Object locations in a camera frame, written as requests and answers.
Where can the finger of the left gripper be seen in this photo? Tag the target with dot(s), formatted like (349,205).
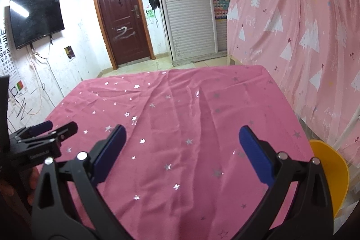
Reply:
(41,128)
(64,132)

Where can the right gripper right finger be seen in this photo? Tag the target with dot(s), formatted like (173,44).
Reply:
(261,155)

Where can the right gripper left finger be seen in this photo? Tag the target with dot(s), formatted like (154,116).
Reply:
(105,153)

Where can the yellow plastic trash bin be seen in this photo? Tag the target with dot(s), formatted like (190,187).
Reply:
(336,171)

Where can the eye test chart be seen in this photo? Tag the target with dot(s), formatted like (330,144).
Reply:
(9,66)

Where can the pink star-print tablecloth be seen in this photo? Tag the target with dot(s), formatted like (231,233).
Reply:
(182,173)

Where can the dark red entrance door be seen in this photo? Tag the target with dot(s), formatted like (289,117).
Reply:
(124,29)

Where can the pink tree-pattern bed curtain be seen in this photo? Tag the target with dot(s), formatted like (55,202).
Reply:
(311,49)

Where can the black wall television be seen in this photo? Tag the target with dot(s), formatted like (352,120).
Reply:
(32,20)

